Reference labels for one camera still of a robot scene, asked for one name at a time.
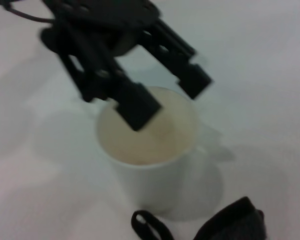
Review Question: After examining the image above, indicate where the dark blue rag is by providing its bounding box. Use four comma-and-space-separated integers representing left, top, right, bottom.
131, 196, 268, 240

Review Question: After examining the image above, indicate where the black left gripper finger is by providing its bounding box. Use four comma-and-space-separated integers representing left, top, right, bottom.
139, 18, 215, 101
56, 21, 163, 133

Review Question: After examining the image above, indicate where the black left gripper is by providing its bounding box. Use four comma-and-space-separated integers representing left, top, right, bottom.
38, 0, 163, 51

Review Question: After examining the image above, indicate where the left arm dark cable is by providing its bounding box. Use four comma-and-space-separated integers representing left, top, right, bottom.
2, 0, 56, 24

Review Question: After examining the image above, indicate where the white paper cup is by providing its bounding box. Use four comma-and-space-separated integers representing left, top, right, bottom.
96, 86, 207, 216

